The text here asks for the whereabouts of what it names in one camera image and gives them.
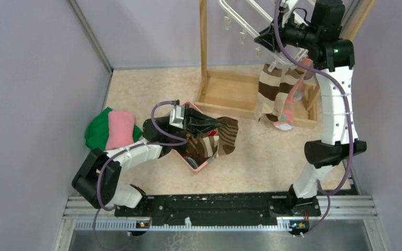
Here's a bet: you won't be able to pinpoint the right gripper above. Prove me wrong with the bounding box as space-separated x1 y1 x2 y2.
253 11 317 54

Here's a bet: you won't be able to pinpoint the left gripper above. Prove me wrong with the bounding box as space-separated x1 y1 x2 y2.
167 104 226 139

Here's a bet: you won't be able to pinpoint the tan brown striped sock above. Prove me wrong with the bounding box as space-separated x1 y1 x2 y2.
216 117 239 157

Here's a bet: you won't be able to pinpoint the white clip hanger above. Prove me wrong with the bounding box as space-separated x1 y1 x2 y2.
218 1 316 67

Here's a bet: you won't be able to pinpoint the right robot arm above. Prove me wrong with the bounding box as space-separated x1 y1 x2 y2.
255 1 367 215

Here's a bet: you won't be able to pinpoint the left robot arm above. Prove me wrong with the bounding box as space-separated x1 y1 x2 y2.
72 100 226 216

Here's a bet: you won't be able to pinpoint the striped socks in basket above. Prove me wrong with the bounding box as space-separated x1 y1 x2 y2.
183 134 219 169

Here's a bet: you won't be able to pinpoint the pink plastic basket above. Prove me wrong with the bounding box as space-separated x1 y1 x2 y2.
173 101 222 173

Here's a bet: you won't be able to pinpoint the wooden rack stand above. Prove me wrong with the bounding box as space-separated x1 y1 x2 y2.
194 1 377 129

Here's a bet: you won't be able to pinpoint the cream brown wide-striped sock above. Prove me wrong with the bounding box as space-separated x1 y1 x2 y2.
254 64 288 122

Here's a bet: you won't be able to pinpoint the pink sock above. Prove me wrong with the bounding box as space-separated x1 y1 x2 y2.
272 67 310 131

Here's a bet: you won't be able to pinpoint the pink folded cloth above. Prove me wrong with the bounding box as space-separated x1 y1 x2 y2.
105 110 135 150

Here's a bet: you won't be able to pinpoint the green cloth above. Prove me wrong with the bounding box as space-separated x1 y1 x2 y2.
84 107 143 151

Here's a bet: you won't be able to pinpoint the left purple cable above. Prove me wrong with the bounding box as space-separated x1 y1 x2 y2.
93 100 189 251

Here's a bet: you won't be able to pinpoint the purple cable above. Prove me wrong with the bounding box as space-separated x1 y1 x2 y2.
274 0 355 238
93 100 189 251

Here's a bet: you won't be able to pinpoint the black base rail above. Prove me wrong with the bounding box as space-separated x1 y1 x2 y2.
114 191 330 235

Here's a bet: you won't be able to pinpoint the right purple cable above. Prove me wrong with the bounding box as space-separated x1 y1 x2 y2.
274 0 355 238

